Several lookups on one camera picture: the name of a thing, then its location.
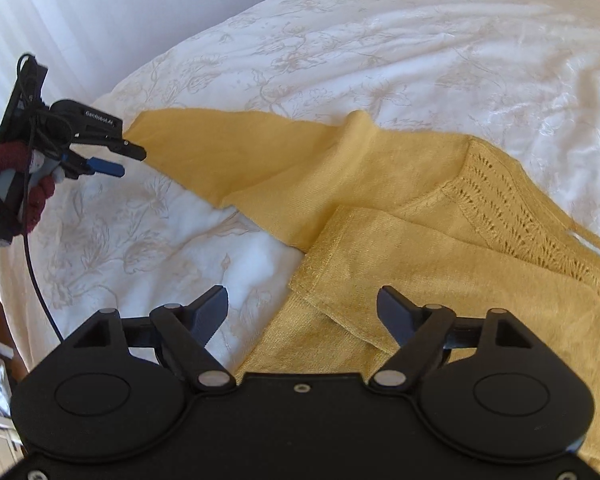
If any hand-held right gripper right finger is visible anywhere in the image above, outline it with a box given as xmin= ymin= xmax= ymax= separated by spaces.
xmin=369 ymin=286 xmax=536 ymax=392

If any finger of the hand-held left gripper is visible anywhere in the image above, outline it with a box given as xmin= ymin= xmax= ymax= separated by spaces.
xmin=72 ymin=131 xmax=147 ymax=162
xmin=63 ymin=156 xmax=126 ymax=180

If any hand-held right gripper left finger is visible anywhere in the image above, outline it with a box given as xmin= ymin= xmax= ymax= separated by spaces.
xmin=72 ymin=285 xmax=234 ymax=392

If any yellow knitted sweater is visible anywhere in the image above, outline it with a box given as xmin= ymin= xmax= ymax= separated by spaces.
xmin=122 ymin=109 xmax=600 ymax=467

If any person's left hand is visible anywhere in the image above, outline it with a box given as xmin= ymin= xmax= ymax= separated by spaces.
xmin=0 ymin=141 xmax=56 ymax=234

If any white curtain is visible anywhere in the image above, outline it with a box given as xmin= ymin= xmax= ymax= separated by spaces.
xmin=0 ymin=0 xmax=308 ymax=161

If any white floral bedspread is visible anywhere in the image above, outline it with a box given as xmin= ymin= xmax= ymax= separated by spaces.
xmin=0 ymin=0 xmax=600 ymax=378

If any black cable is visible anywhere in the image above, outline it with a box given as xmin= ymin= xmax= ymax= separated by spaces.
xmin=22 ymin=170 xmax=67 ymax=345

